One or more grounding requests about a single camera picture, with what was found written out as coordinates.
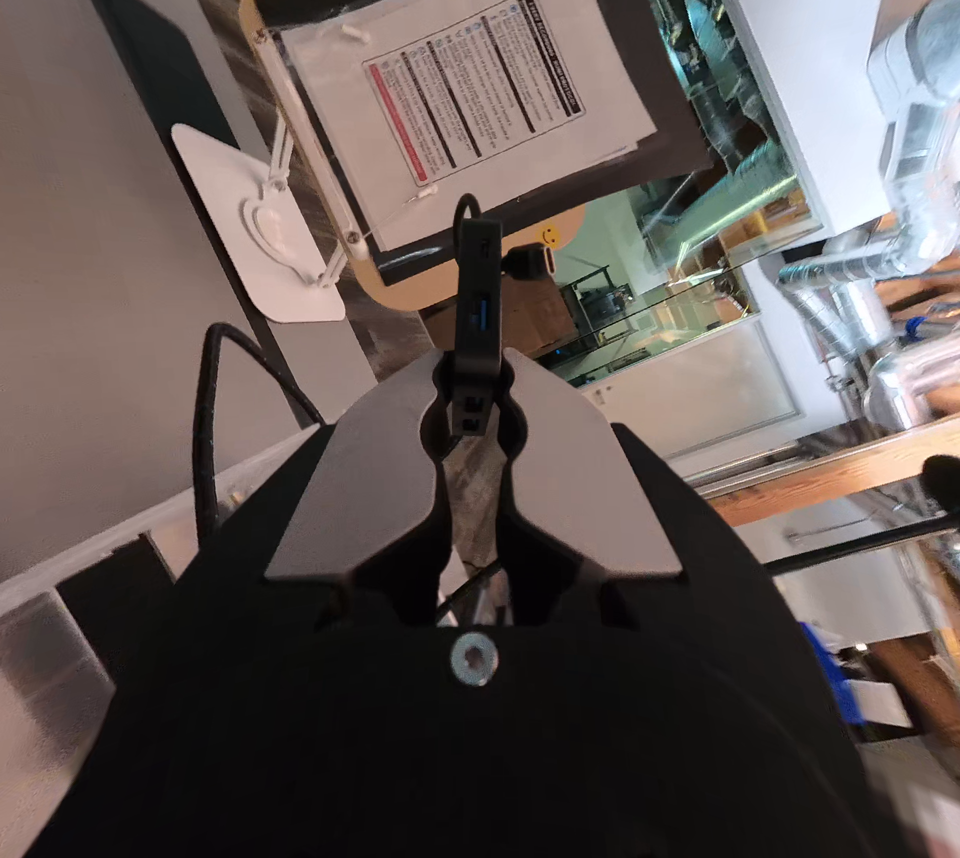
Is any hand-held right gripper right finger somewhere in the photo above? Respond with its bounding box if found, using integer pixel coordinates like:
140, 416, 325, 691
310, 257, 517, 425
491, 346, 685, 625

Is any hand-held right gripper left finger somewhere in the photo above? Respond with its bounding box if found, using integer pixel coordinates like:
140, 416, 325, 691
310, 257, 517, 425
264, 350, 455, 625

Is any black usb hub adapter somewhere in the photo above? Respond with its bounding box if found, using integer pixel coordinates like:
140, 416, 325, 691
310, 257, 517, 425
447, 192, 502, 441

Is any black hdmi cable plug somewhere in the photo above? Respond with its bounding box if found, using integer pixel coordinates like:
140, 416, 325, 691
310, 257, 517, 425
501, 243, 560, 282

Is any brown cardboard box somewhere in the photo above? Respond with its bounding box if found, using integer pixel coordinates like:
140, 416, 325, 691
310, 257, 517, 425
423, 276, 586, 360

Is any wooden beam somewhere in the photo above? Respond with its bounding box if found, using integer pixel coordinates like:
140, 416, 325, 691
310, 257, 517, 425
705, 415, 960, 528

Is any black boom pole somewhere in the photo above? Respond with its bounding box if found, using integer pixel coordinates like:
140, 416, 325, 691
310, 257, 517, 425
765, 456, 960, 574

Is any blue storage bin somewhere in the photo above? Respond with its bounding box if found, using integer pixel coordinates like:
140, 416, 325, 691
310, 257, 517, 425
798, 621, 864, 724

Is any white stand base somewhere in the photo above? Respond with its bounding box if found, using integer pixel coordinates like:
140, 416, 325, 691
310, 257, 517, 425
171, 123, 350, 325

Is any printed instruction sheet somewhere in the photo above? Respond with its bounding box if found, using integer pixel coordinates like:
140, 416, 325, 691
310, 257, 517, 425
281, 0, 661, 252

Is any black monitor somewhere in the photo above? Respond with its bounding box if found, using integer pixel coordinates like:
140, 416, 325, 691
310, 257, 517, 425
66, 0, 327, 428

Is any black backing board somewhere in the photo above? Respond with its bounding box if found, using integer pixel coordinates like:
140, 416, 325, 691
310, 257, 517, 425
255, 0, 714, 289

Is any black cable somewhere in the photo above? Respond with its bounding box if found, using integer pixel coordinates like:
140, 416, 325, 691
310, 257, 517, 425
191, 321, 327, 552

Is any narrow spiral metal duct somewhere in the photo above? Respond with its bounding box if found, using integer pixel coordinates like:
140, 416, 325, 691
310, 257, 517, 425
778, 234, 905, 358

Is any large spiral metal duct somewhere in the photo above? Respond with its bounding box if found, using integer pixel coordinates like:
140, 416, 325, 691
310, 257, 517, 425
868, 0, 960, 274

